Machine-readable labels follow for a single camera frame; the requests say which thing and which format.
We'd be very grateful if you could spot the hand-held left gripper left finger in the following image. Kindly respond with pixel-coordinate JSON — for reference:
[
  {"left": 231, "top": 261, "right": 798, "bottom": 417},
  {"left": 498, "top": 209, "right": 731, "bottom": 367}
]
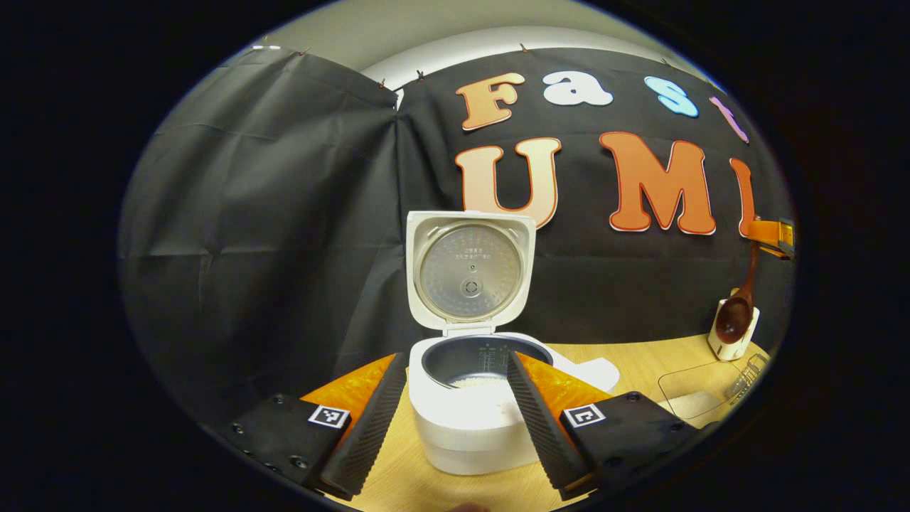
[{"left": 220, "top": 353, "right": 410, "bottom": 502}]

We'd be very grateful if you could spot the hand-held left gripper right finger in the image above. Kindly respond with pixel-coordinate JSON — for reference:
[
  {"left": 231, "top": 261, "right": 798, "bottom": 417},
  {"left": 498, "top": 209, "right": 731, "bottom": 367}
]
[{"left": 506, "top": 352, "right": 701, "bottom": 502}]

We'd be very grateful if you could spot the brown wooden spoon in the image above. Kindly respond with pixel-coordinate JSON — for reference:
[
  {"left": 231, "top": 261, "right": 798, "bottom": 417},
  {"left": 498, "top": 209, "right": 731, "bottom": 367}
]
[{"left": 714, "top": 242, "right": 761, "bottom": 344}]

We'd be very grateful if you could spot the wire basket chopstick holder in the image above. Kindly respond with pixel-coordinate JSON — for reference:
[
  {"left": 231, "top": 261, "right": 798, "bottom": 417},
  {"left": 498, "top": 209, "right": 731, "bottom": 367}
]
[{"left": 727, "top": 353, "right": 770, "bottom": 402}]

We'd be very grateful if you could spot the heap of white rice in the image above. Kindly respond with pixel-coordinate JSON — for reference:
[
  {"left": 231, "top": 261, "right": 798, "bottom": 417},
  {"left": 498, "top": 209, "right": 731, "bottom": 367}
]
[{"left": 668, "top": 391, "right": 720, "bottom": 420}]

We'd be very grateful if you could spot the white rice cooker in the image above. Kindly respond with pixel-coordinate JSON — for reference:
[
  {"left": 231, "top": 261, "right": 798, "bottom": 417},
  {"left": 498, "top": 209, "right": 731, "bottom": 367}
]
[{"left": 407, "top": 210, "right": 621, "bottom": 476}]

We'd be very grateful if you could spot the clear plastic rice container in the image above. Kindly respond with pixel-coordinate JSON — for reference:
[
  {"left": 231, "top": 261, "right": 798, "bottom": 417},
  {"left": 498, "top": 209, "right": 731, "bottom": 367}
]
[{"left": 658, "top": 359, "right": 747, "bottom": 422}]

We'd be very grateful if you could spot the white toaster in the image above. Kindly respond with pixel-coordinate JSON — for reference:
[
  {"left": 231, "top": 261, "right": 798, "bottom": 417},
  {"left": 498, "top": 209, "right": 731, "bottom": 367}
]
[{"left": 707, "top": 288, "right": 760, "bottom": 362}]

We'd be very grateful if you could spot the black backdrop cloth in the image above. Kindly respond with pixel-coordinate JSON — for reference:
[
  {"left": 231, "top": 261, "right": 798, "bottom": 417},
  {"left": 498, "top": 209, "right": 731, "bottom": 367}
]
[{"left": 117, "top": 46, "right": 796, "bottom": 427}]

